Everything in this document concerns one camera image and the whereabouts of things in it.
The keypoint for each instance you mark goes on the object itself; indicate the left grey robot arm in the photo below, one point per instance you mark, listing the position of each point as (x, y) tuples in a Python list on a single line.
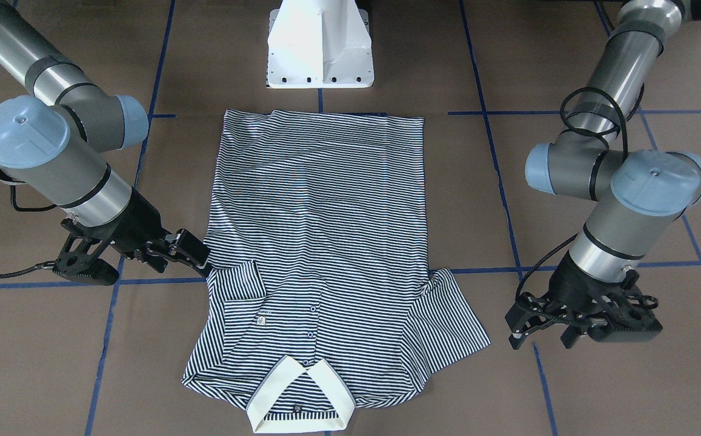
[(637, 194)]

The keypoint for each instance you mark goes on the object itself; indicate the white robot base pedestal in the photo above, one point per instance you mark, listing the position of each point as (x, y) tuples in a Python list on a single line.
[(319, 44)]

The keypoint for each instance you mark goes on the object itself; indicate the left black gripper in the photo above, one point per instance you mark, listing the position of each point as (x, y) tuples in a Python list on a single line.
[(575, 283)]

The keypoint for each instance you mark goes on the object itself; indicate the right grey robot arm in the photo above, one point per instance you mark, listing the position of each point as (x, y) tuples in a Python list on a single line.
[(52, 138)]

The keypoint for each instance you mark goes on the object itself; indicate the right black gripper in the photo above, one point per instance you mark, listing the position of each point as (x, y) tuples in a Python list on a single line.
[(134, 223)]

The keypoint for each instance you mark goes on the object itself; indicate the navy white striped polo shirt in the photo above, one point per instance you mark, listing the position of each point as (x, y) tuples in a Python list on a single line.
[(320, 296)]

